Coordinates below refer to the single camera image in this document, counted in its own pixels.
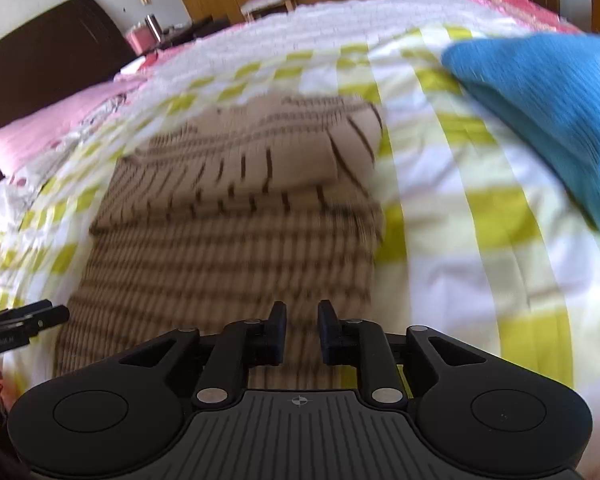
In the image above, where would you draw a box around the yellow white checked bed sheet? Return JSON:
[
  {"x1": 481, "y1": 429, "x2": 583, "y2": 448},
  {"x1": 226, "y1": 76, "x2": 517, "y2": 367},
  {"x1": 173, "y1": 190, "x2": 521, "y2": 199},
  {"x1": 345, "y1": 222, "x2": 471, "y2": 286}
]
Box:
[{"x1": 0, "y1": 24, "x2": 600, "y2": 473}]

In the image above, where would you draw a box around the dark wooden nightstand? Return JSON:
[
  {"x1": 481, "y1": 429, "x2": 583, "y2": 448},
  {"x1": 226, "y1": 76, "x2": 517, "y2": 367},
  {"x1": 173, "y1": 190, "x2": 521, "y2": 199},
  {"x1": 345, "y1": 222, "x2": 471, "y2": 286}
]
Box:
[{"x1": 155, "y1": 16, "x2": 231, "y2": 52}]

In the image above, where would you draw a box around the pink storage box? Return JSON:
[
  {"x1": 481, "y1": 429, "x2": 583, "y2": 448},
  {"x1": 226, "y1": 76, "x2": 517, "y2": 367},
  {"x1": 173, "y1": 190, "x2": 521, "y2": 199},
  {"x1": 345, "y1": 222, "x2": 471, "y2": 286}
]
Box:
[{"x1": 124, "y1": 27, "x2": 156, "y2": 57}]

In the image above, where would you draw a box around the pink pillow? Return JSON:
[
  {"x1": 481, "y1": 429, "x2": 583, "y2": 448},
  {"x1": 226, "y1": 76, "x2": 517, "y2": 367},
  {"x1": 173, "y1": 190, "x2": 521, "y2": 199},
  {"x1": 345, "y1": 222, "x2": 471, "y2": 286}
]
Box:
[{"x1": 0, "y1": 79, "x2": 148, "y2": 177}]

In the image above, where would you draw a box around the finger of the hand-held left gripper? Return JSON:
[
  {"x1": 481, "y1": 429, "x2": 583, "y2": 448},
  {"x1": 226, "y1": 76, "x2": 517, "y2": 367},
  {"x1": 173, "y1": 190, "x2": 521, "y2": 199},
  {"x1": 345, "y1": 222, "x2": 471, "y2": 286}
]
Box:
[
  {"x1": 0, "y1": 306, "x2": 71, "y2": 333},
  {"x1": 0, "y1": 300, "x2": 54, "y2": 322}
]

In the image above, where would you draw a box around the white pink floral quilt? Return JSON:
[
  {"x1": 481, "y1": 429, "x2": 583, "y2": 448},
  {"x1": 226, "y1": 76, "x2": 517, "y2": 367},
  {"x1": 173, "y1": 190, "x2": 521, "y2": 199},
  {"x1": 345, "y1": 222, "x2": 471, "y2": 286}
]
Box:
[{"x1": 0, "y1": 0, "x2": 583, "y2": 211}]

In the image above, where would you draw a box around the beige brown-striped knit sweater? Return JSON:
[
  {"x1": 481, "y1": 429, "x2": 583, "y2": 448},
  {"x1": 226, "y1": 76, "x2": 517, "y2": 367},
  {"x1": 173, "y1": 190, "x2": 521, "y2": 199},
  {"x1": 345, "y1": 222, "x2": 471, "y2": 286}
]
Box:
[{"x1": 52, "y1": 91, "x2": 387, "y2": 392}]

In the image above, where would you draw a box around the blue knit sweater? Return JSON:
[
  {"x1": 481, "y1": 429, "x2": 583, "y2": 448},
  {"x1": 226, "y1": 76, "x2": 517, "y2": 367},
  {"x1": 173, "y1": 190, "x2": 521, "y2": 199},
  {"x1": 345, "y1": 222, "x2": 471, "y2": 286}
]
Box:
[{"x1": 440, "y1": 31, "x2": 600, "y2": 237}]

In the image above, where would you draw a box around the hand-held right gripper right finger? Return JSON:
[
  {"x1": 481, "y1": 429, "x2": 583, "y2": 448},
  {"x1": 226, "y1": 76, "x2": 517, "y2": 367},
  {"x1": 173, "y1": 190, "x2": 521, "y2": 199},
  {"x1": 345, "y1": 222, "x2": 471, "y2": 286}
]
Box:
[{"x1": 317, "y1": 300, "x2": 488, "y2": 406}]

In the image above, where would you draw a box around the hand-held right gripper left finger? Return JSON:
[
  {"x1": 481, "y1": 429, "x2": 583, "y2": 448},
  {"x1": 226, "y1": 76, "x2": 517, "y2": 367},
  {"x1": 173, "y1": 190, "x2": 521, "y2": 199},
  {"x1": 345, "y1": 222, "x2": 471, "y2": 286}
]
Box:
[{"x1": 117, "y1": 301, "x2": 288, "y2": 408}]

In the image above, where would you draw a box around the wooden stool with white cushion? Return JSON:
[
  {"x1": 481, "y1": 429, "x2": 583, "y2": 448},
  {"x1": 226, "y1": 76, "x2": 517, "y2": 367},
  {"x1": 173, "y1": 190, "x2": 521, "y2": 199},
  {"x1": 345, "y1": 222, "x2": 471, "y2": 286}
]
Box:
[{"x1": 239, "y1": 0, "x2": 299, "y2": 24}]

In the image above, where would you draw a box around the dark wooden headboard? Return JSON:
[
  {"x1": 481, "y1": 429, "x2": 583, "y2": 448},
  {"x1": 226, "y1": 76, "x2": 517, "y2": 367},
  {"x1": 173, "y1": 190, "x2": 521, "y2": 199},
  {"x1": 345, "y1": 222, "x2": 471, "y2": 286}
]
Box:
[{"x1": 0, "y1": 0, "x2": 137, "y2": 241}]

